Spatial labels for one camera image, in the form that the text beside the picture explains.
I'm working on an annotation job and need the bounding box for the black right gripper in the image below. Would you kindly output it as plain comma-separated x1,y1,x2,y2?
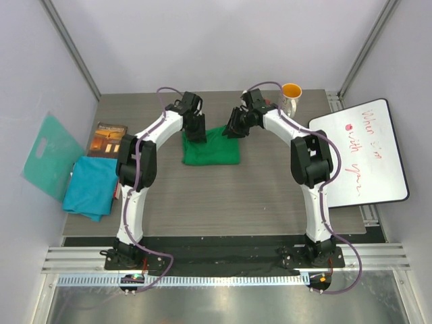
222,107,254,139

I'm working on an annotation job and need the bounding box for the green t shirt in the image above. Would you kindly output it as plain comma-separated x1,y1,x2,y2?
182,126,240,166

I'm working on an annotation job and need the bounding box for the brown book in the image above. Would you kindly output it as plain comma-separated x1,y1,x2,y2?
87,122,128,159

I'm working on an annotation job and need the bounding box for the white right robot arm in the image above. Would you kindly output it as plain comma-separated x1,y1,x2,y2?
223,88,334,267

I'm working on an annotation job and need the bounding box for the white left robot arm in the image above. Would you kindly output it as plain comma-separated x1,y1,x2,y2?
115,92,207,245

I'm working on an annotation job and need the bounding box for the white mug orange inside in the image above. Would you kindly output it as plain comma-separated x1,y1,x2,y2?
279,83,302,119

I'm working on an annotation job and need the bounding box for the red white book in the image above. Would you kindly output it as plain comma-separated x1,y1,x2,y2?
113,182,122,199

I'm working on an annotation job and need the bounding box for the blue t shirt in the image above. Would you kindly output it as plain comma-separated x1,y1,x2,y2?
62,156,118,222

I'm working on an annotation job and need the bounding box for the white whiteboard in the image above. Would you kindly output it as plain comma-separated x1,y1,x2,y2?
308,99,410,208

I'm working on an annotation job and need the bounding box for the teal plastic cutting board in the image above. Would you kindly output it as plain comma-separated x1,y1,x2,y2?
23,114,84,202

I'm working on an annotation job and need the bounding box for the perforated cable tray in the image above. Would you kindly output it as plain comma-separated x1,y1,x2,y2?
57,273,310,288

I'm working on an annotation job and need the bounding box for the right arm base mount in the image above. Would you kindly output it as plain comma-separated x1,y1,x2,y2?
276,245,346,269

